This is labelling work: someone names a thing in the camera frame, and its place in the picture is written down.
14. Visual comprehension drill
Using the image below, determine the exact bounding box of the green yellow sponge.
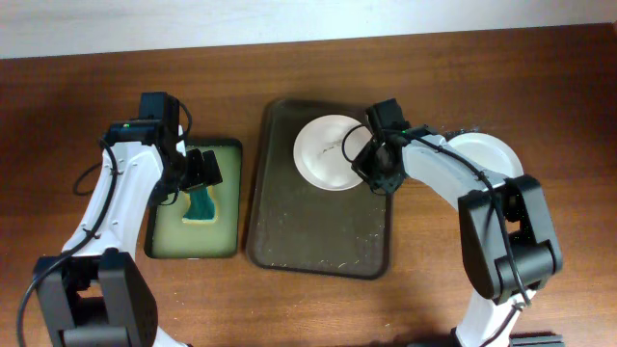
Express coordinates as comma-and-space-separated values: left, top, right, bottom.
182, 187, 218, 225

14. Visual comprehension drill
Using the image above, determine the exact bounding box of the pink plate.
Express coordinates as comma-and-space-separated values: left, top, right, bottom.
293, 115, 371, 191

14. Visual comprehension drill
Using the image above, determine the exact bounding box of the light grey plate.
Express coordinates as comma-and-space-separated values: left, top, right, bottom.
448, 133, 523, 177

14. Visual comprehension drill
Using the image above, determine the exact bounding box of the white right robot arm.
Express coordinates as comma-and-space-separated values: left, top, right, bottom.
349, 127, 565, 346

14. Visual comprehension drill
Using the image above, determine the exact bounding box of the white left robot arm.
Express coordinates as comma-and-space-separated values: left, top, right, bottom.
26, 120, 222, 346

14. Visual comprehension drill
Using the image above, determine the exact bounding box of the black soapy water tray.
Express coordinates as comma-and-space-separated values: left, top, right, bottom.
144, 138, 242, 259

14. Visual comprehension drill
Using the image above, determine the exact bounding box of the dark brown serving tray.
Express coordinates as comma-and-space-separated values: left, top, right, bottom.
246, 99, 393, 280

